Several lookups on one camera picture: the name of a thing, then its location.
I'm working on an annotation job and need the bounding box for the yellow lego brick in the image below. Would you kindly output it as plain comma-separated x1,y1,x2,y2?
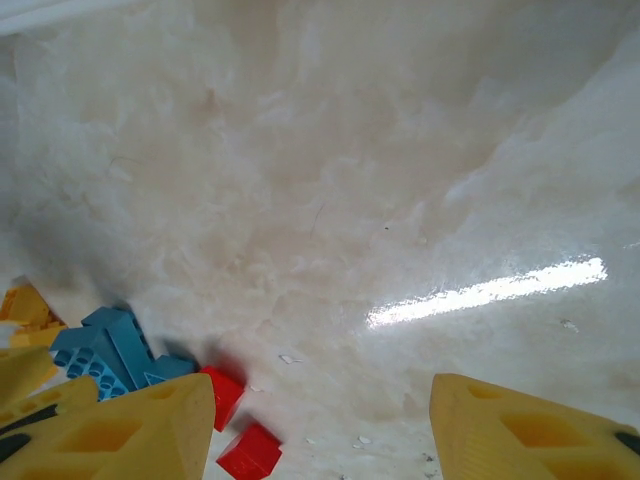
7,327,69,351
0,282,69,334

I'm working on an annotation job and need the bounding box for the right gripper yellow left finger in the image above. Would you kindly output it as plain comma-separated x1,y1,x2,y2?
0,372,217,480

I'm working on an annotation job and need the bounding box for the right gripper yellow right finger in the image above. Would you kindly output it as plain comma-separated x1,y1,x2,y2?
430,372,640,480

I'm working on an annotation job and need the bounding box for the red lego brick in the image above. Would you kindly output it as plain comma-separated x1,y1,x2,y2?
198,364,246,434
215,423,284,480

